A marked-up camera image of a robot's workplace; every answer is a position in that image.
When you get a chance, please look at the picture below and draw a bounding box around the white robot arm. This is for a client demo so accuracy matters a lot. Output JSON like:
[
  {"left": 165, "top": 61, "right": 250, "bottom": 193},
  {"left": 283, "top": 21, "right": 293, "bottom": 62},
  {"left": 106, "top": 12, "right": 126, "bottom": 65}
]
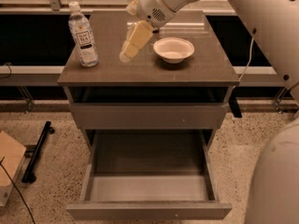
[{"left": 120, "top": 0, "right": 299, "bottom": 224}]

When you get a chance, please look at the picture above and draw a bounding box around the black metal bar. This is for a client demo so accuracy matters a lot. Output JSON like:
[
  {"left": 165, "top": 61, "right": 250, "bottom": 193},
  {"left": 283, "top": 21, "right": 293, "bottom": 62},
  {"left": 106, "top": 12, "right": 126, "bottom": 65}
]
[{"left": 21, "top": 121, "right": 55, "bottom": 183}]

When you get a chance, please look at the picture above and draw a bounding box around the open grey lower drawer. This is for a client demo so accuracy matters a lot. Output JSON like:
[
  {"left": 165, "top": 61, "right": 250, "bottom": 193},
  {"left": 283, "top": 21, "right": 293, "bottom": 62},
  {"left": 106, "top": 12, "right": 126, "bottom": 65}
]
[{"left": 66, "top": 130, "right": 232, "bottom": 220}]

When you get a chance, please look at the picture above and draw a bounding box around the white paper bowl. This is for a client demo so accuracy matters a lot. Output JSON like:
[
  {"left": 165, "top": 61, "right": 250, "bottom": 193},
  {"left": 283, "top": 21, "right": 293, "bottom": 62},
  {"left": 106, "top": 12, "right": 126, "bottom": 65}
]
[{"left": 153, "top": 37, "right": 194, "bottom": 63}]

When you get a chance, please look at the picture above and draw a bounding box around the white hanging cable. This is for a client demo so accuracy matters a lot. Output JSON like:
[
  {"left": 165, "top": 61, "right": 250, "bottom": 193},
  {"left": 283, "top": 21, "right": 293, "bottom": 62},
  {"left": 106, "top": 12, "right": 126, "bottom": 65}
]
[{"left": 237, "top": 37, "right": 255, "bottom": 82}]

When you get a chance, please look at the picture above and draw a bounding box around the wooden box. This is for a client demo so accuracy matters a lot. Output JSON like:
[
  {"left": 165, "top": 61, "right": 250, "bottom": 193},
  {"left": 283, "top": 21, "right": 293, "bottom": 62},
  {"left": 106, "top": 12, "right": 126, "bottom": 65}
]
[{"left": 0, "top": 131, "right": 26, "bottom": 207}]

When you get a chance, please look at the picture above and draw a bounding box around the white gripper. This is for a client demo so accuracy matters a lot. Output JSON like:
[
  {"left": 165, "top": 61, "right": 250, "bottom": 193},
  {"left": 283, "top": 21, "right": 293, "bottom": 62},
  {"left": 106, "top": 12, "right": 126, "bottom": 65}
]
[{"left": 120, "top": 0, "right": 176, "bottom": 63}]

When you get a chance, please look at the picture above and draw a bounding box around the black floor cable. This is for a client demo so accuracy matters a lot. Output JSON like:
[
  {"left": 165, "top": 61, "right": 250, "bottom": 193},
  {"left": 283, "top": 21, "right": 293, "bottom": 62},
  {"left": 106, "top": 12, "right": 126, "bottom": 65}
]
[{"left": 0, "top": 156, "right": 39, "bottom": 224}]

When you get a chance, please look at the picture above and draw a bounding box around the grey metal window rail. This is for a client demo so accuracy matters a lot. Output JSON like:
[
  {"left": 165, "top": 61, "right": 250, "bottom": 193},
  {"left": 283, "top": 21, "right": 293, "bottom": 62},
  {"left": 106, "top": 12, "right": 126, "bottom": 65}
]
[{"left": 0, "top": 64, "right": 284, "bottom": 87}]

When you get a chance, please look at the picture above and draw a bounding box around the closed grey upper drawer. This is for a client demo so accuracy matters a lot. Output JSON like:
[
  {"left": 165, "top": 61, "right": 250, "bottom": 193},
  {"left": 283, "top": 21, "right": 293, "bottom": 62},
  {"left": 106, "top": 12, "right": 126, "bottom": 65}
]
[{"left": 70, "top": 104, "right": 227, "bottom": 130}]

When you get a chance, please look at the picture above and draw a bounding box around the grey drawer cabinet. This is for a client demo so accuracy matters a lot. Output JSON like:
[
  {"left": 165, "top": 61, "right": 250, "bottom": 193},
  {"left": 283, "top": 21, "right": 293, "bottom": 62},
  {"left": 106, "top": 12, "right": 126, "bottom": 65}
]
[{"left": 58, "top": 10, "right": 238, "bottom": 144}]

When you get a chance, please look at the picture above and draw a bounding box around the clear plastic water bottle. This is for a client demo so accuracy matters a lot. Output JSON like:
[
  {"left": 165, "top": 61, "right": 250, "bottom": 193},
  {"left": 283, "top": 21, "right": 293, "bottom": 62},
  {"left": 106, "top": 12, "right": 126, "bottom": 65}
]
[{"left": 68, "top": 2, "right": 98, "bottom": 67}]

